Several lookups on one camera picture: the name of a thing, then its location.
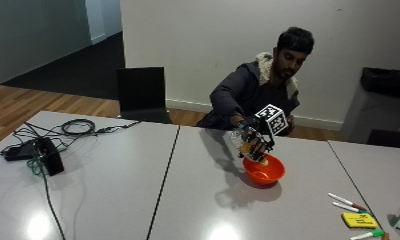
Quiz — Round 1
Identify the clear plastic bottle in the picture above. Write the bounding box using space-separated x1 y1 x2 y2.
229 128 270 167

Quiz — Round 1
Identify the orange bowl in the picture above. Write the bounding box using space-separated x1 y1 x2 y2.
241 153 286 187

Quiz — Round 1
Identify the white marker cube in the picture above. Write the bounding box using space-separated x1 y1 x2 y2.
253 103 290 136

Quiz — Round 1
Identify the the person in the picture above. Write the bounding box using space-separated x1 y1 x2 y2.
196 26 316 137

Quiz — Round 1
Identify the white marker with red cap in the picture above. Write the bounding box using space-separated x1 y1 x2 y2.
326 192 370 212

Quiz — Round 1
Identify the white marker with green cap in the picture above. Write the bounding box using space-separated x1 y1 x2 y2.
349 229 386 240
330 201 374 215

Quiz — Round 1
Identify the dark chair back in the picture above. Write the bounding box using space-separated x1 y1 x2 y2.
366 128 400 150

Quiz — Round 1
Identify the grey bin with black bag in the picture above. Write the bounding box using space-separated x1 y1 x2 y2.
340 66 400 141

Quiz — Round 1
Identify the black chair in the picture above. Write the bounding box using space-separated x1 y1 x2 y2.
115 66 173 125

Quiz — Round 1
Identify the yellow sponge eraser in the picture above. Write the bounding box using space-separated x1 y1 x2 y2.
340 211 380 230

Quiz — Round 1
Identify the black upright box device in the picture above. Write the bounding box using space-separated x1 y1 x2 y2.
33 136 67 177

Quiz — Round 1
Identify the flat black box device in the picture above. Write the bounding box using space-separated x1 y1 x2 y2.
0 141 37 162

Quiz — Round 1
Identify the black cable with plug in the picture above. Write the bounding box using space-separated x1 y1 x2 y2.
93 120 143 135

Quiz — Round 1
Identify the coiled black cable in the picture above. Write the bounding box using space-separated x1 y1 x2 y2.
59 118 97 136

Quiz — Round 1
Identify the long black cable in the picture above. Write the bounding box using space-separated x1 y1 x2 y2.
39 166 69 240

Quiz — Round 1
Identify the green cable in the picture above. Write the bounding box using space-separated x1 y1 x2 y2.
25 155 47 177

